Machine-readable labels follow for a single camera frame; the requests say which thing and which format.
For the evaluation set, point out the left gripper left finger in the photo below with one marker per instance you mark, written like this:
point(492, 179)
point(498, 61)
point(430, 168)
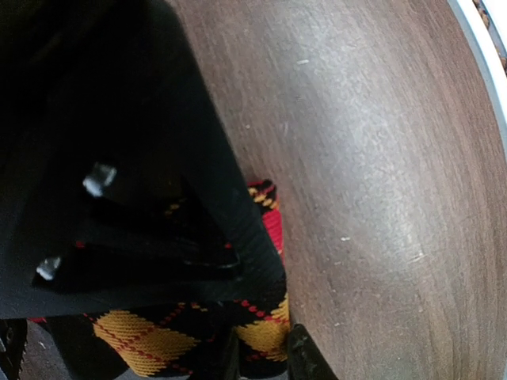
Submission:
point(230, 360)

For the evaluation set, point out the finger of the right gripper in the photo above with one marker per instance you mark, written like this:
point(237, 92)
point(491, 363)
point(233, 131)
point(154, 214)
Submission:
point(119, 188)

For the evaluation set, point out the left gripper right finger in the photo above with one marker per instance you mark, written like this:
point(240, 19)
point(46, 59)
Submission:
point(305, 360)

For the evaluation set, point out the black red orange argyle sock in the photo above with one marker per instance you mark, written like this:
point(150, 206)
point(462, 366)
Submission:
point(183, 338)

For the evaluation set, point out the front aluminium rail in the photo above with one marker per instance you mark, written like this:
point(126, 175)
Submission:
point(484, 25)

